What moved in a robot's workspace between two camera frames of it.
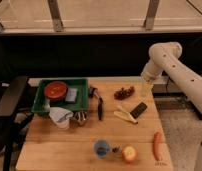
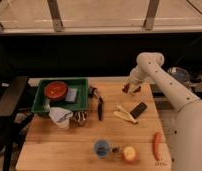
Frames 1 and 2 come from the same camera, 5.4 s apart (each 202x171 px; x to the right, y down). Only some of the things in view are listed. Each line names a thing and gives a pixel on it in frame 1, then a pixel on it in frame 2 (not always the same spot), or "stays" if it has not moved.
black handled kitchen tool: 93,91 stays
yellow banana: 126,115 stays
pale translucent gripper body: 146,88 to 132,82
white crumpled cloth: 60,117 stays
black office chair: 10,121 stays
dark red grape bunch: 124,94 to 125,88
